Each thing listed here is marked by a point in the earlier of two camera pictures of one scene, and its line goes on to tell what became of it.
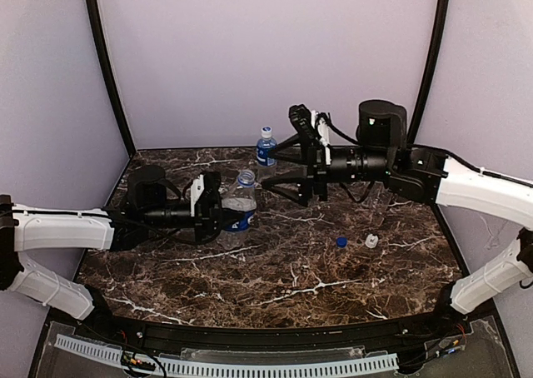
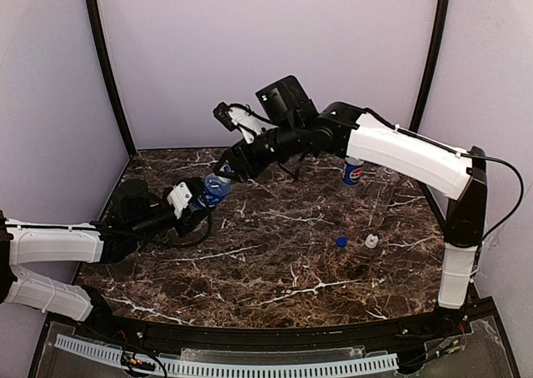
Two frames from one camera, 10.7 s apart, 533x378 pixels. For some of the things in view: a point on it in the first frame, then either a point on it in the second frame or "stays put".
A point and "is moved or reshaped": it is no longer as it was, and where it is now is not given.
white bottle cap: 371,241 stays put
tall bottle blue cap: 238,209 is moved or reshaped
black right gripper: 315,166 → 242,161
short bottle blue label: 266,155 is moved or reshaped
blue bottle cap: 341,241 stays put
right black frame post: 434,51 stays put
